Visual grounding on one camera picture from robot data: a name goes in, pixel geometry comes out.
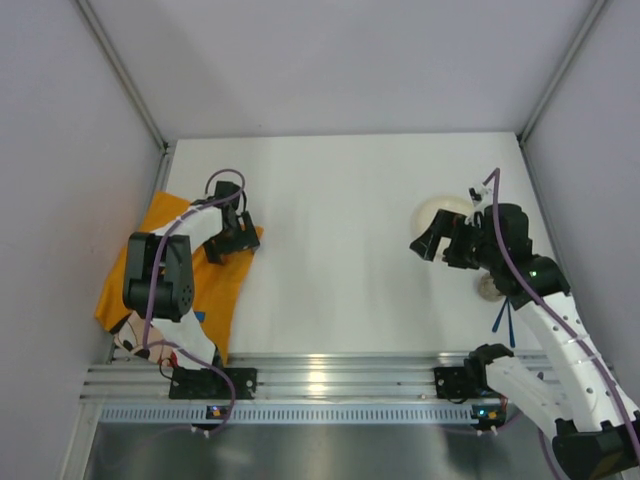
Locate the white round plate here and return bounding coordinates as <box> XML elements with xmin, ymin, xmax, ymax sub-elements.
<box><xmin>409</xmin><ymin>195</ymin><xmax>474</xmax><ymax>262</ymax></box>

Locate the orange Mickey placemat cloth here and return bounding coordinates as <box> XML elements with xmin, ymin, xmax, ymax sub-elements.
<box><xmin>94</xmin><ymin>192</ymin><xmax>254</xmax><ymax>368</ymax></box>

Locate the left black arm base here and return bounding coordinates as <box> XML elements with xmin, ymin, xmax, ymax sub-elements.
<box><xmin>168</xmin><ymin>367</ymin><xmax>258</xmax><ymax>400</ymax></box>

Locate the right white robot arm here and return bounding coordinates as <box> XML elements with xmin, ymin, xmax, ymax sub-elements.
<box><xmin>410</xmin><ymin>204</ymin><xmax>639</xmax><ymax>479</ymax></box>

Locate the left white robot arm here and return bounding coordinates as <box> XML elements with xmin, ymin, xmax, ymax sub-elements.
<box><xmin>122</xmin><ymin>180</ymin><xmax>261</xmax><ymax>370</ymax></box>

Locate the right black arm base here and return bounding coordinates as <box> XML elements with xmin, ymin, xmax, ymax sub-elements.
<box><xmin>433</xmin><ymin>366</ymin><xmax>499</xmax><ymax>404</ymax></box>

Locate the blue spoon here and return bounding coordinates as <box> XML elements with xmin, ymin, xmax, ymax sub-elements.
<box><xmin>491</xmin><ymin>298</ymin><xmax>509</xmax><ymax>333</ymax></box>

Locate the blue fork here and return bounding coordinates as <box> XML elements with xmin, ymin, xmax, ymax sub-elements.
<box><xmin>506</xmin><ymin>299</ymin><xmax>516</xmax><ymax>349</ymax></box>

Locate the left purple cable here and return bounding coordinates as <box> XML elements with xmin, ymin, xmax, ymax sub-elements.
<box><xmin>142</xmin><ymin>168</ymin><xmax>249</xmax><ymax>431</ymax></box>

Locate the purple cable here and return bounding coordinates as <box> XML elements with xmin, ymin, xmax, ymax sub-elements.
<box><xmin>484</xmin><ymin>167</ymin><xmax>640</xmax><ymax>454</ymax></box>
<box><xmin>142</xmin><ymin>168</ymin><xmax>249</xmax><ymax>431</ymax></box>

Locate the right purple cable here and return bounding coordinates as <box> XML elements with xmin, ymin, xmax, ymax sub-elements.
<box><xmin>484</xmin><ymin>167</ymin><xmax>640</xmax><ymax>454</ymax></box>

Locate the aluminium mounting rail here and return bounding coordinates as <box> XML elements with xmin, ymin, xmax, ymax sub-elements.
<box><xmin>78</xmin><ymin>351</ymin><xmax>624</xmax><ymax>401</ymax></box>

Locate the slotted grey cable duct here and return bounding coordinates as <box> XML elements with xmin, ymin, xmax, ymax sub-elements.
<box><xmin>100</xmin><ymin>403</ymin><xmax>506</xmax><ymax>425</ymax></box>

